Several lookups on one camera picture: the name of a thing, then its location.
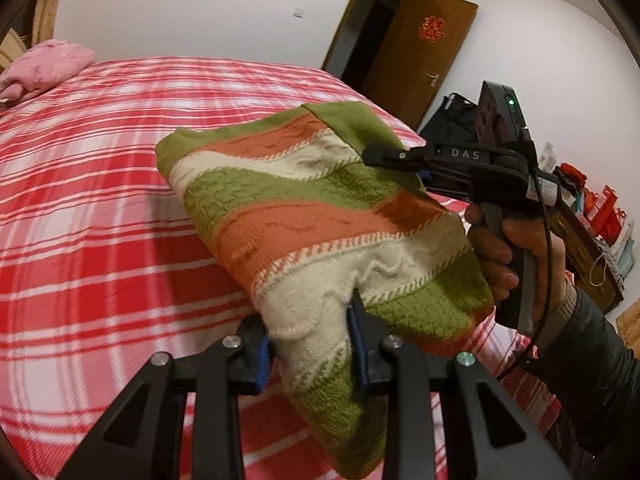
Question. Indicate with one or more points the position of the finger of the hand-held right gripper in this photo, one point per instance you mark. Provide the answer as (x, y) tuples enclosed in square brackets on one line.
[(432, 184), (395, 157)]

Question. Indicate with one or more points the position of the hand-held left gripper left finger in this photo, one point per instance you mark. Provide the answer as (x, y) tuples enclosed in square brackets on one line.
[(262, 365)]

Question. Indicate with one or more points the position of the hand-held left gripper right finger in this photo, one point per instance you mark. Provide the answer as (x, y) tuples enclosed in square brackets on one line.
[(357, 345)]

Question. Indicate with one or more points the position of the green orange white knit sweater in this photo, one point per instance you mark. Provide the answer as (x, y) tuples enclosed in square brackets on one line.
[(300, 195)]

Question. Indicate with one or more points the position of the person's right forearm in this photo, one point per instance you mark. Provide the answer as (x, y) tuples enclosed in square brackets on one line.
[(590, 375)]

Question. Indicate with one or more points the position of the person's right hand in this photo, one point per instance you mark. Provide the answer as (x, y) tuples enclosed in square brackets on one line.
[(547, 255)]

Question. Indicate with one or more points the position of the white boxes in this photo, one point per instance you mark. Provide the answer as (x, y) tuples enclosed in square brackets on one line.
[(549, 157)]

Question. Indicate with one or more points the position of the black bag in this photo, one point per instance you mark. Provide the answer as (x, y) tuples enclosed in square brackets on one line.
[(450, 120)]

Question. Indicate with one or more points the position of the brown wooden door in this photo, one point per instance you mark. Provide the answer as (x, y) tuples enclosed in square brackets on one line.
[(405, 70)]

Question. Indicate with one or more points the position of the red gift bags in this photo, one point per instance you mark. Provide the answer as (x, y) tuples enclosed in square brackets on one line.
[(600, 205)]

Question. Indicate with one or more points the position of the red paper door decoration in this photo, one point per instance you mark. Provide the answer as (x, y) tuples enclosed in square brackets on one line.
[(432, 28)]

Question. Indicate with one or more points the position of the brown wooden cabinet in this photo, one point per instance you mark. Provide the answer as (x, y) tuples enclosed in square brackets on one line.
[(595, 270)]

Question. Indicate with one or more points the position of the white teal gift bag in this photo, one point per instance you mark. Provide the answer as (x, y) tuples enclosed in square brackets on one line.
[(622, 250)]

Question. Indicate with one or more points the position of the red white plaid bed sheet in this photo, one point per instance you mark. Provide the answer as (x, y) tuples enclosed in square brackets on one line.
[(100, 210)]

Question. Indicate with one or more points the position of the pink pillow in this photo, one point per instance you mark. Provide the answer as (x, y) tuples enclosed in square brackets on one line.
[(45, 67)]

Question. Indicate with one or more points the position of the beige rolled mat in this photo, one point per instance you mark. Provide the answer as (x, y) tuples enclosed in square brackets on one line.
[(50, 10)]

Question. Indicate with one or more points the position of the brown door frame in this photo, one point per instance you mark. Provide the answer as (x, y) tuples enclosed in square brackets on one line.
[(345, 25)]

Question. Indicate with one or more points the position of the white wall switch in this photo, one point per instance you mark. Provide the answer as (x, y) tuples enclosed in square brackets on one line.
[(298, 11)]

